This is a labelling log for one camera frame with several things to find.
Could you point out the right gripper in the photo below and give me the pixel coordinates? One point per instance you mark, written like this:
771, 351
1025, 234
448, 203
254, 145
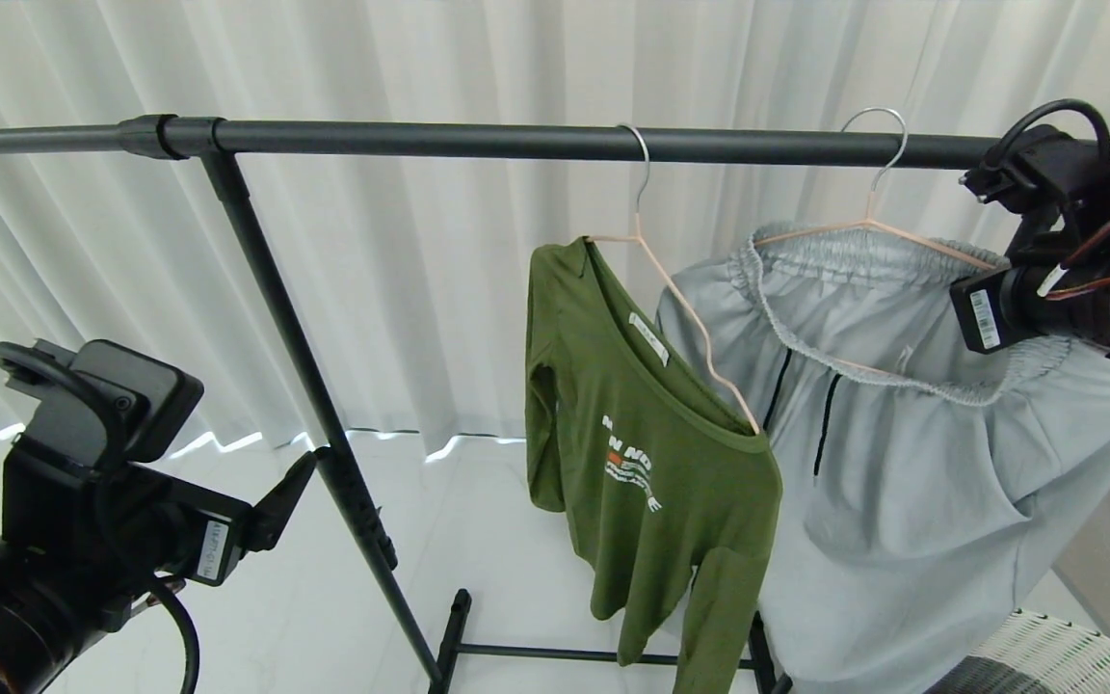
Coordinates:
993, 308

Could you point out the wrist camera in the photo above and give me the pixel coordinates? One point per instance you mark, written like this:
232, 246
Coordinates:
1046, 183
141, 400

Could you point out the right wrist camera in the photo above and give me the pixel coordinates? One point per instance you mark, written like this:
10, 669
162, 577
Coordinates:
1046, 183

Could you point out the white laundry basket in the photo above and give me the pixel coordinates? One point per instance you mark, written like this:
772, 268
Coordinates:
1046, 660

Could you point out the pink clothes hanger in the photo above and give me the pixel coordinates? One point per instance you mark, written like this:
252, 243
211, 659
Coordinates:
685, 304
871, 207

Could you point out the black clothes rack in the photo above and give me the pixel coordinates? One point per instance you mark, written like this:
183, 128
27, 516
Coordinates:
420, 140

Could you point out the pale grey shorts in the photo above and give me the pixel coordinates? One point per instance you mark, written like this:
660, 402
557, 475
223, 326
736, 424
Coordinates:
931, 482

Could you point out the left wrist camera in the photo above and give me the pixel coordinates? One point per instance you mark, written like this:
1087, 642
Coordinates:
141, 400

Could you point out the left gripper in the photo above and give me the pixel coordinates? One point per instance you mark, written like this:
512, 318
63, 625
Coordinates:
208, 535

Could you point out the green printed shirt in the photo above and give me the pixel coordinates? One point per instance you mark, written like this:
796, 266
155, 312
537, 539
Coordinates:
651, 501

